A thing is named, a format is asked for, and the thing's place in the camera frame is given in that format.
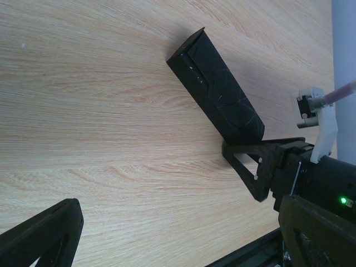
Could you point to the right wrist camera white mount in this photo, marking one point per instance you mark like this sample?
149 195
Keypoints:
307 114

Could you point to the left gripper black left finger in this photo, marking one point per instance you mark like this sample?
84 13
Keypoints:
49 238

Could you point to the black sunglasses case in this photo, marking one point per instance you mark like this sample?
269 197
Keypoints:
202 71

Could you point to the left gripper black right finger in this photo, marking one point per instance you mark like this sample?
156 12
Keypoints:
314 236

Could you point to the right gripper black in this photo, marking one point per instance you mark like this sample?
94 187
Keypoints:
283 167

